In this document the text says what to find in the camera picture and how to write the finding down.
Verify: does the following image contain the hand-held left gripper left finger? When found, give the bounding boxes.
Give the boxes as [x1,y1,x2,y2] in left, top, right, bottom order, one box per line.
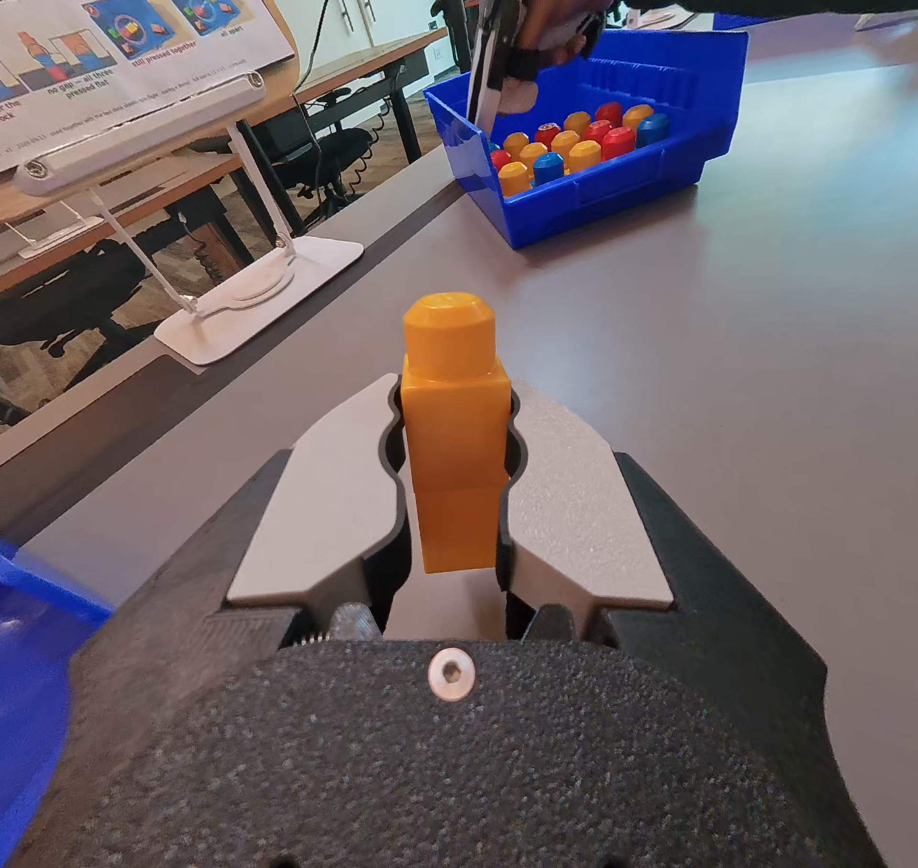
[226,373,415,609]

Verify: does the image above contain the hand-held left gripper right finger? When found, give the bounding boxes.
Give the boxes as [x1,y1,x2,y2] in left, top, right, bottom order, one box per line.
[496,378,677,612]

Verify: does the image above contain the pile of mega blocks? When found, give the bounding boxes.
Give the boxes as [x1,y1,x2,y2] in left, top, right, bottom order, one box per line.
[490,102,671,198]

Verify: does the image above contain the yellow mega block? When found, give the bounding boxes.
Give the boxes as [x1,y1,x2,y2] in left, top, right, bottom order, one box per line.
[399,290,513,496]
[415,484,504,573]

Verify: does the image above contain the wooden-edged desk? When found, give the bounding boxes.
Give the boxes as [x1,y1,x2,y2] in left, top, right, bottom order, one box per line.
[0,27,449,295]

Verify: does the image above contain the black office chair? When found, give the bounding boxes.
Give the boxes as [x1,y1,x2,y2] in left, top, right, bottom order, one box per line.
[276,125,375,227]
[0,240,148,361]

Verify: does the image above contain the printed instruction sheet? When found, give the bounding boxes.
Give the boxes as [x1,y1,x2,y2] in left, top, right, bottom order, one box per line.
[0,0,296,169]

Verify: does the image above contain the black power cable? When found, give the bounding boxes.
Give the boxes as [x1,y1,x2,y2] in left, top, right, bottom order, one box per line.
[289,0,339,191]

